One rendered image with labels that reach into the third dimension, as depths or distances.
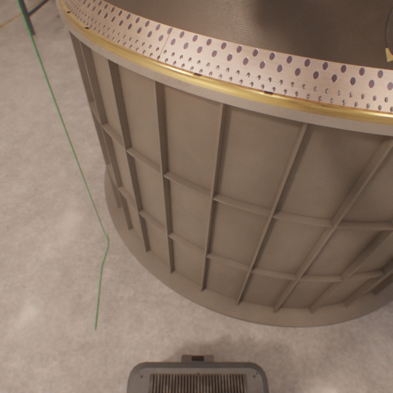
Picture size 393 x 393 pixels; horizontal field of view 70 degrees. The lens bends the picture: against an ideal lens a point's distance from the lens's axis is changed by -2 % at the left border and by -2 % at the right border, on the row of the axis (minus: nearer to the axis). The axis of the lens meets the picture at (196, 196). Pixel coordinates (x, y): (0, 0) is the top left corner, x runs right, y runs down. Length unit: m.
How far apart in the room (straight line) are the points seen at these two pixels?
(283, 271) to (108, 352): 0.89
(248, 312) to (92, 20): 1.38
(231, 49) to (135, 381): 1.12
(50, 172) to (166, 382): 1.65
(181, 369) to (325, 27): 1.15
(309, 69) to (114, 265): 1.40
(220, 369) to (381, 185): 0.85
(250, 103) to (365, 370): 1.39
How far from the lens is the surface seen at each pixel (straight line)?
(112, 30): 0.91
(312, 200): 0.89
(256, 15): 0.71
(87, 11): 1.05
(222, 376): 1.24
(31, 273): 1.85
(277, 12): 0.71
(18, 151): 2.63
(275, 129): 0.73
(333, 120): 0.66
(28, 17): 4.73
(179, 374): 1.24
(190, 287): 1.58
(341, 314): 1.73
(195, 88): 0.69
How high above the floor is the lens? 1.48
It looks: 49 degrees down
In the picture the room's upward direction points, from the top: 3 degrees clockwise
